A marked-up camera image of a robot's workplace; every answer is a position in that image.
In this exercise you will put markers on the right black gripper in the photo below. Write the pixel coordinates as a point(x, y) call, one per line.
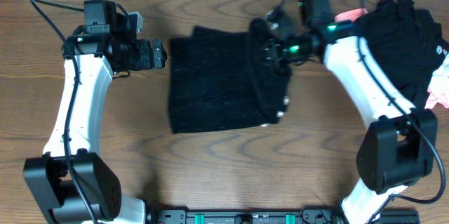
point(275, 59)

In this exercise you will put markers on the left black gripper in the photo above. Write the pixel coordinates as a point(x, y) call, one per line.
point(143, 62)

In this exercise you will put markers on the black velvet skirt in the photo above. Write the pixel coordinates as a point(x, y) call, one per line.
point(221, 81)

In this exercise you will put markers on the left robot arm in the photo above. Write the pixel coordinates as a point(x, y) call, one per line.
point(70, 182)

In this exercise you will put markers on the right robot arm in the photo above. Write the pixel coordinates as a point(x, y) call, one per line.
point(398, 148)

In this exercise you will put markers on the black t-shirt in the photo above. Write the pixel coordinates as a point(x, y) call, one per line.
point(407, 44)

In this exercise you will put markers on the pink garment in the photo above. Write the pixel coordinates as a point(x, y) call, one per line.
point(437, 92)

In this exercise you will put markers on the black mounting rail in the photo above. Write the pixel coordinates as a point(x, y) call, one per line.
point(280, 217)

